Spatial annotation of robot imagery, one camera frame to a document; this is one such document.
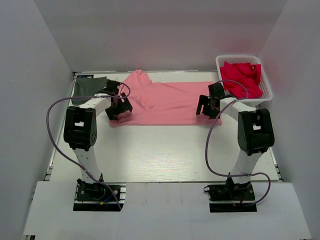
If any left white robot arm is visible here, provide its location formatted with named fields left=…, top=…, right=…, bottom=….
left=63, top=79, right=133, bottom=200

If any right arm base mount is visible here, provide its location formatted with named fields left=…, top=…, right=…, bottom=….
left=203, top=178, right=257, bottom=213

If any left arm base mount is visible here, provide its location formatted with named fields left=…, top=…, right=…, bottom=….
left=73, top=178, right=126, bottom=212

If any pink t-shirt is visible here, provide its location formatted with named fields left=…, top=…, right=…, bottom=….
left=109, top=70, right=214, bottom=128

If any red t-shirt in basket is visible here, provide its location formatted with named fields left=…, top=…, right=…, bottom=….
left=219, top=62, right=263, bottom=99

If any folded dark grey t-shirt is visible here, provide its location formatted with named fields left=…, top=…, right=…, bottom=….
left=73, top=77, right=107, bottom=97

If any white plastic basket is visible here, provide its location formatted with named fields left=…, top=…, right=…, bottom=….
left=215, top=54, right=273, bottom=106

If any blue label sticker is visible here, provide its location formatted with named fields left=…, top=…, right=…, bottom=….
left=75, top=74, right=94, bottom=79

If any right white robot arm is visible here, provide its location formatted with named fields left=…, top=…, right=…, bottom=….
left=196, top=81, right=275, bottom=200

